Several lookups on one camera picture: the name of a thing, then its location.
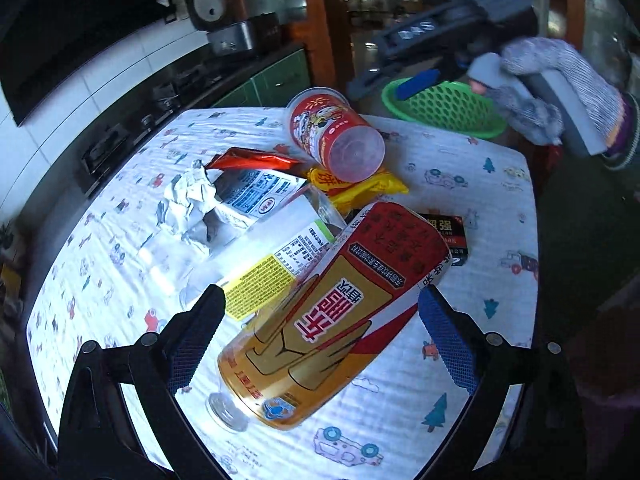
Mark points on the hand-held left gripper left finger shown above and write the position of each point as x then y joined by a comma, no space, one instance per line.
192,340

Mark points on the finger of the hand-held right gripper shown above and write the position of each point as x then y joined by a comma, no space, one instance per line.
417,85

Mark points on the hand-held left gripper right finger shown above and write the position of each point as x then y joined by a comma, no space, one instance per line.
450,345

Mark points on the green plastic basket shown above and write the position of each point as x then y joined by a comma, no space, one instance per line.
450,105

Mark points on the red paper cup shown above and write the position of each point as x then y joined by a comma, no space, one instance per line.
325,130

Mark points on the small black red box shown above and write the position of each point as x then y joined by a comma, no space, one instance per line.
450,237

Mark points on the yellow snack packet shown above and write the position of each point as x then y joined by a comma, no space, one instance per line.
365,192

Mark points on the gold red drink bottle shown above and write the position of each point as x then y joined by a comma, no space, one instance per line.
320,320

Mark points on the clear plastic bottle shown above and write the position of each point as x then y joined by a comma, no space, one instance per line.
280,240

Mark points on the white paper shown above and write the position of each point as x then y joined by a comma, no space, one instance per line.
187,195

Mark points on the red foil snack packet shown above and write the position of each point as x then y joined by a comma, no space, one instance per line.
250,159

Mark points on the person's right hand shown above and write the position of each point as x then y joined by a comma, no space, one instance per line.
575,65

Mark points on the green kitchen cabinet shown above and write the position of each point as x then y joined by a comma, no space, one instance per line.
280,77

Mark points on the white blue milk carton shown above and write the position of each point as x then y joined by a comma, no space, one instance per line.
255,195

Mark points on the silver black kitchen appliance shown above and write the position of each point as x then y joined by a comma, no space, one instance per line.
230,40

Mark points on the black gas stove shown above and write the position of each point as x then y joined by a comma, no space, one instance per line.
175,90

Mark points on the black range hood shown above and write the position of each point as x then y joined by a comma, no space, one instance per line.
75,25

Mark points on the wooden door frame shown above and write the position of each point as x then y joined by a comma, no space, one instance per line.
327,20

